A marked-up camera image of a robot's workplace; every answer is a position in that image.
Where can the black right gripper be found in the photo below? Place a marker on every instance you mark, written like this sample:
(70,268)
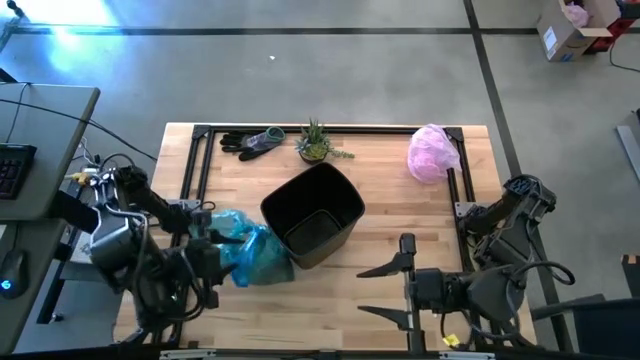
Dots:
(440,292)

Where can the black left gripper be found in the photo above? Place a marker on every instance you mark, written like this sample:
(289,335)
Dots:
(210,260)

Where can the teal plastic bin liner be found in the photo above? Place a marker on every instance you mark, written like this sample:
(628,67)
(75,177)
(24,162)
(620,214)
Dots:
(260,260)

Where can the black trash bin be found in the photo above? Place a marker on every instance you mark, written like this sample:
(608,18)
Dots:
(310,230)

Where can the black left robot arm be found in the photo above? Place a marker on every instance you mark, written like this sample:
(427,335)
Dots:
(120,240)

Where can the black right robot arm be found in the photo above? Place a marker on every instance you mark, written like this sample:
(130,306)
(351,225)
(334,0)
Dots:
(500,295)

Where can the small pink plastic bag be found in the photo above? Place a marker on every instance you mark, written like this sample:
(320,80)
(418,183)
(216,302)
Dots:
(577,15)

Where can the black work glove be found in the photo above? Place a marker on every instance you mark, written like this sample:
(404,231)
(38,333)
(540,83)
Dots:
(247,145)

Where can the small green plant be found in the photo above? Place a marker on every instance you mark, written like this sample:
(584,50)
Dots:
(315,147)

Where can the white printed box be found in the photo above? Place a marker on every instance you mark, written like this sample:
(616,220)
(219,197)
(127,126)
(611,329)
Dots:
(80,250)

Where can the black diagonal beam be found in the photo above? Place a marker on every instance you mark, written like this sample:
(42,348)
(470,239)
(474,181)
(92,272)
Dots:
(75,212)

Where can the yellow plug power strip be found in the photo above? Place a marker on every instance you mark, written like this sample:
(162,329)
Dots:
(80,176)

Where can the grey desk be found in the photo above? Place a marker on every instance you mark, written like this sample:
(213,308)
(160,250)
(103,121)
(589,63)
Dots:
(50,150)

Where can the black computer mouse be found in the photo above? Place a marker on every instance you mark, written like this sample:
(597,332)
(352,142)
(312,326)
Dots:
(12,272)

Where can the dark blue chair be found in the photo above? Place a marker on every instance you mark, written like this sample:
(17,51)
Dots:
(610,330)

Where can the black keyboard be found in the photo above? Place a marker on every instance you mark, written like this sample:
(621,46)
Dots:
(15,172)

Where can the grey metal bar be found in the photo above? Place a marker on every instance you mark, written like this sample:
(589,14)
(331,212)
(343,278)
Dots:
(629,150)

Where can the cardboard box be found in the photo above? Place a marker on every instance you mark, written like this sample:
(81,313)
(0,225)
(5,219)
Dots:
(560,40)

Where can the red and black crate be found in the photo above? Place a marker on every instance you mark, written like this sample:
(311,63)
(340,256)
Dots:
(620,25)

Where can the grey metal base plate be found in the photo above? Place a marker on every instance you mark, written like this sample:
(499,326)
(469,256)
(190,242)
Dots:
(462,207)
(185,204)

